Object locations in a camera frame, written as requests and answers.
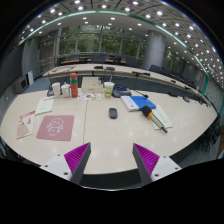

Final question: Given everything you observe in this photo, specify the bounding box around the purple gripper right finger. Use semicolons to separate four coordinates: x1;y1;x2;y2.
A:
132;143;181;185

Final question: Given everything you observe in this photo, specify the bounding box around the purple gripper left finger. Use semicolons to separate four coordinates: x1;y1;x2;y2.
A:
41;143;91;185

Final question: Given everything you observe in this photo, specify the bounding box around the pink mouse pad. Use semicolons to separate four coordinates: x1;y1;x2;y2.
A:
36;115;74;141

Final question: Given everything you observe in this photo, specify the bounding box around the black computer mouse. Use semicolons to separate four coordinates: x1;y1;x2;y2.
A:
109;108;118;119

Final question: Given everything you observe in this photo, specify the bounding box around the white green notebook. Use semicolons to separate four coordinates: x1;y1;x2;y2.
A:
150;105;173;130

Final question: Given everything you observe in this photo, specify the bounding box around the red and beige booklet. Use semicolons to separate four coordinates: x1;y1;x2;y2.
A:
17;111;35;139

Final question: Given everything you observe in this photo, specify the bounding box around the white paper sheet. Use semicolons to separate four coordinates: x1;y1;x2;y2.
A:
35;97;54;115

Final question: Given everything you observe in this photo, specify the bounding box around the blue folder book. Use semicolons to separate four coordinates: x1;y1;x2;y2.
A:
121;96;156;111

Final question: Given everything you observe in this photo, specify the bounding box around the colourful sticker sheet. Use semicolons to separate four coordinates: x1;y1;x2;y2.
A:
78;93;101;101

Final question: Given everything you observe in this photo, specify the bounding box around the white mug with lid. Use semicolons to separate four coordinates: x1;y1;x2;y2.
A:
61;83;70;98

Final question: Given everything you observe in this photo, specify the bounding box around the white paper cup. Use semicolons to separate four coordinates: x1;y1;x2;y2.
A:
52;82;61;98

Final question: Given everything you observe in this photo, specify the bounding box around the black desk telephone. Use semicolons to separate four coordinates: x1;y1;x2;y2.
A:
112;86;131;98

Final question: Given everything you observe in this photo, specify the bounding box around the beige cardboard box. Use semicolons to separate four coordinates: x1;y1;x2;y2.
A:
81;77;103;93

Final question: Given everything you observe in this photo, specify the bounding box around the long curved conference desk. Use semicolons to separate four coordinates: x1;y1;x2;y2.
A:
43;64;210;104

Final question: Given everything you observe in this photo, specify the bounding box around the green white drink cup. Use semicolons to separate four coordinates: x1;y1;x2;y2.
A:
104;82;114;98

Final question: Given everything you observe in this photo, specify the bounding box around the red green thermos bottle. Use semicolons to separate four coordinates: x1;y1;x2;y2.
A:
70;73;78;98

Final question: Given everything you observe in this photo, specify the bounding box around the grey round pillar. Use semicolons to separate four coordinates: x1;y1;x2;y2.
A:
143;30;166;70

